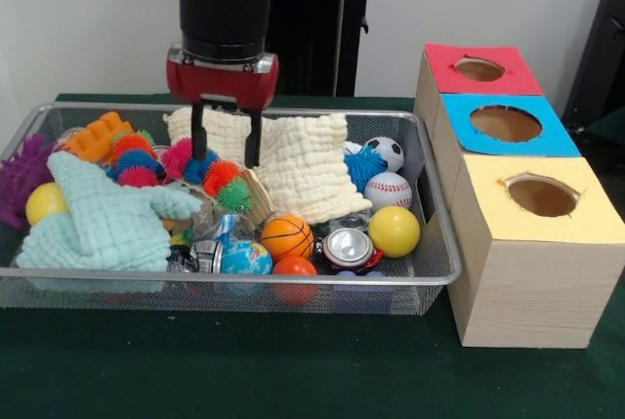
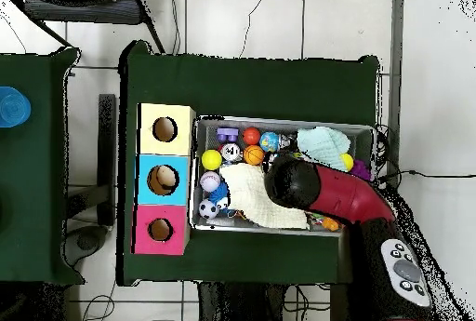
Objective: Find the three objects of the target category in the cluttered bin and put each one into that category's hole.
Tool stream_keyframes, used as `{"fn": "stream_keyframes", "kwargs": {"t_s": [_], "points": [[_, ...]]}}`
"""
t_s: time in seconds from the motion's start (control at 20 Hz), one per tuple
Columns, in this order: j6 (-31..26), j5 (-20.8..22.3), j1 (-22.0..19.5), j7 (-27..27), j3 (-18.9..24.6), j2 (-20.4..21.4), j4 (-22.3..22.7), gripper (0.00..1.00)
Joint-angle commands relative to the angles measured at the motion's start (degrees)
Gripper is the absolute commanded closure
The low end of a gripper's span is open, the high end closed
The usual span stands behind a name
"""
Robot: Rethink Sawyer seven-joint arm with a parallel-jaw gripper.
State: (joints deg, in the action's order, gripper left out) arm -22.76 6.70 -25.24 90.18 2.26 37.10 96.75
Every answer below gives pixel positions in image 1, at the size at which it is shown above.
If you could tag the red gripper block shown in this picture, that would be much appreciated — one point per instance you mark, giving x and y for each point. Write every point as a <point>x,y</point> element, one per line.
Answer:
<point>220,84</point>

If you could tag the crushed can with silver top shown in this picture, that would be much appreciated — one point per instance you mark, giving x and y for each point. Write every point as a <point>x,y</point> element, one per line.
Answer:
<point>349,248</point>

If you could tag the mint green waffle cloth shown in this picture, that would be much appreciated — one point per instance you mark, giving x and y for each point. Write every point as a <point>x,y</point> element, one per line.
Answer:
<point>107,223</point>

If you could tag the blue globe ball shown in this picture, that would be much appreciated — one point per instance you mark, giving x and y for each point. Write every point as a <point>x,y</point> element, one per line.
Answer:
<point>246,258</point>

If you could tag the plain orange ball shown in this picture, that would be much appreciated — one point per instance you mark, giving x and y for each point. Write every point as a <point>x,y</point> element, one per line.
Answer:
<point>294,266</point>

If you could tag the multicolour spiky caterpillar toy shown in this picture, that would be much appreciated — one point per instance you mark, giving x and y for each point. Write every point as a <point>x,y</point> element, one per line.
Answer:
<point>227,184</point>

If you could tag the large yellow ball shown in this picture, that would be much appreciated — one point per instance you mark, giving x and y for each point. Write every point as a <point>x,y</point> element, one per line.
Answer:
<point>393,231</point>

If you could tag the black and white soccer ball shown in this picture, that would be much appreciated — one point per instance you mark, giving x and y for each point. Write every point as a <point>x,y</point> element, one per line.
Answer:
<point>388,154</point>

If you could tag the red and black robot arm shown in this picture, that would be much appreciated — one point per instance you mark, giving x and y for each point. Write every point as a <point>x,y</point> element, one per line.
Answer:
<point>224,9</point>

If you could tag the wooden box with three holes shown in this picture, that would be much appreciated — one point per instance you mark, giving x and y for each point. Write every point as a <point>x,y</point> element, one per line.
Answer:
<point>527,282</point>

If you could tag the orange basketball toy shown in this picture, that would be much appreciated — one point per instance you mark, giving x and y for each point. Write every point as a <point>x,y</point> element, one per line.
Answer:
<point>287,238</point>

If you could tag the shallow mesh metal bin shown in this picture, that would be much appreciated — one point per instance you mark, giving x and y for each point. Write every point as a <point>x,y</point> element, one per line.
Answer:
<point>429,223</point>

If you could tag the black flat panel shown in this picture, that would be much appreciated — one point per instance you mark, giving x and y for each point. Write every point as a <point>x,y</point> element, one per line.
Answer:
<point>600,48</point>

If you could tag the dark green table cloth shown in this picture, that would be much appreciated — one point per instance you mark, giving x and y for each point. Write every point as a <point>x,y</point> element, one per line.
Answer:
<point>244,365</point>

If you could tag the white baseball with red stitching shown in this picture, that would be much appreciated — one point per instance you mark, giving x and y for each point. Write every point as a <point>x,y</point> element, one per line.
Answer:
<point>388,190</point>

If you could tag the cream waffle cloth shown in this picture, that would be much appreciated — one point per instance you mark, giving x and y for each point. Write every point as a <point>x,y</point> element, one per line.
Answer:
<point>303,165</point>

